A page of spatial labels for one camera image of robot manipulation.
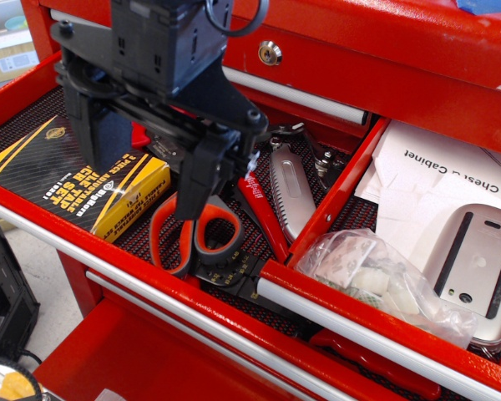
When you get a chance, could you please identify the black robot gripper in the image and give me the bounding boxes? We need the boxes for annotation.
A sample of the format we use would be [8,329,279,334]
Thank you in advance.
[51,1,269,221]

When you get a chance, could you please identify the red and grey scissors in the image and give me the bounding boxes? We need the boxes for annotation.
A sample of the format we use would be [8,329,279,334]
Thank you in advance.
[149,192,245,277]

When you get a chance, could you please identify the open red upper left drawer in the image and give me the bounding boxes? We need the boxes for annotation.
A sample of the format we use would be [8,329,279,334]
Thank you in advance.
[0,51,392,377]

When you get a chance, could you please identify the open red right drawer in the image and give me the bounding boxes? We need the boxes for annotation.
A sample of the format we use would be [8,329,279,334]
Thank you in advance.
[258,119,501,400]

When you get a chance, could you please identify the black yellow tap wrench box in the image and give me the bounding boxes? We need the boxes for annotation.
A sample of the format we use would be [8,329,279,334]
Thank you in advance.
[0,116,171,243]

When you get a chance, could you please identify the black metal pliers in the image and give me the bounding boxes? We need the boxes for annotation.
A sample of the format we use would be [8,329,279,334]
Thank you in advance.
[261,122,347,191]

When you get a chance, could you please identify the silver folding utility knife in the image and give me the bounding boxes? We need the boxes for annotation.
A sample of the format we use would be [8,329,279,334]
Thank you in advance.
[270,137,316,243]

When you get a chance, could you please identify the silver cabinet lock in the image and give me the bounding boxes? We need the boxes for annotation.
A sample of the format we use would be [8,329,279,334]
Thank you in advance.
[258,40,283,66]

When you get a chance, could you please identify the black electronic device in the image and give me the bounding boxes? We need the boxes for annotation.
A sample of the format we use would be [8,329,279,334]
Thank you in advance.
[0,226,40,362]

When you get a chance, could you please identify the clear plastic bag of parts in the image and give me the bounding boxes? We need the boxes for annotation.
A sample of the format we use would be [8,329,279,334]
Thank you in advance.
[296,229,478,348]

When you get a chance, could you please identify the red tool cabinet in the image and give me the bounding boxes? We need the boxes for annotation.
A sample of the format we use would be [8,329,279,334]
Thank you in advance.
[19,0,501,401]

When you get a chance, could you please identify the white cabinet manual paper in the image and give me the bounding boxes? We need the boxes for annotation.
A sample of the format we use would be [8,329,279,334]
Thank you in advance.
[355,121,501,270]

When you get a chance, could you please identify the silver computer mouse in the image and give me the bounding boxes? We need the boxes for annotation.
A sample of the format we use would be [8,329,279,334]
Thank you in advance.
[424,204,501,353]

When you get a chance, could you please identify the red handled crimping tool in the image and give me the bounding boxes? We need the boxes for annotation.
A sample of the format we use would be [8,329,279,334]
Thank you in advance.
[132,123,289,262]

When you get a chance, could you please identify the black wire stripper tool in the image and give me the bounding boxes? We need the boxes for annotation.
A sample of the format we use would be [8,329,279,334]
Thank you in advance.
[193,251,273,307]

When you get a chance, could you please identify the red handled tool lower drawer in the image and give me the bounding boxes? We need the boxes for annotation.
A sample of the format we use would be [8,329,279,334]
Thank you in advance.
[309,329,442,400]

